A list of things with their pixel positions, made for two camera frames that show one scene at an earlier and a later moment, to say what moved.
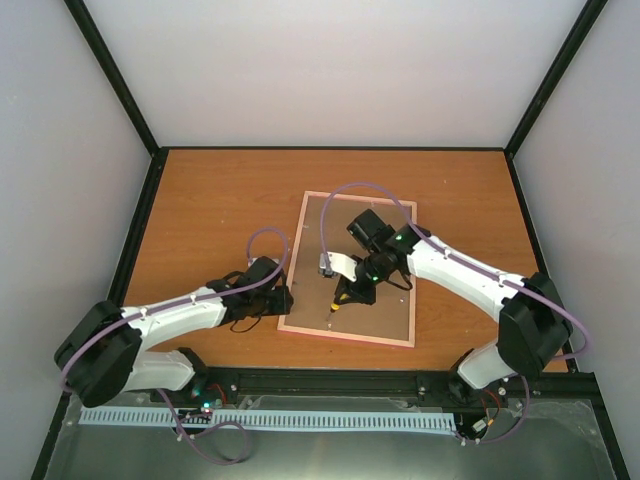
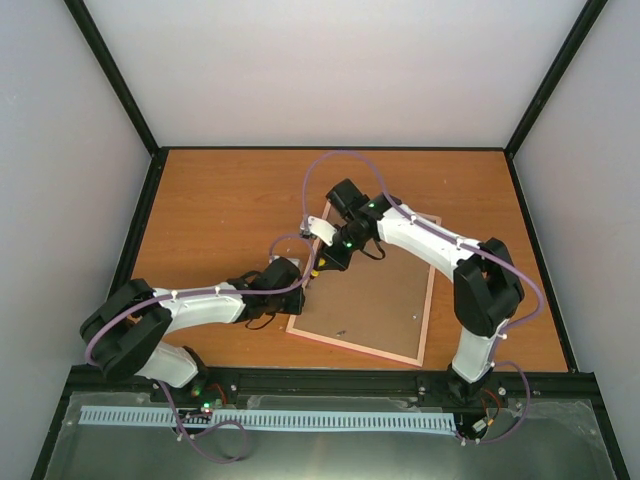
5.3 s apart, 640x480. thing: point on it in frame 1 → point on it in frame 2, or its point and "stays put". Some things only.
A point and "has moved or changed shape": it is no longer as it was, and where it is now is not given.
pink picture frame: (388, 320) has moved or changed shape
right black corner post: (570, 47) stays put
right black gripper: (357, 295) → (332, 262)
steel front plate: (558, 439) stays put
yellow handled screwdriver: (335, 306) → (313, 274)
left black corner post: (126, 97) stays put
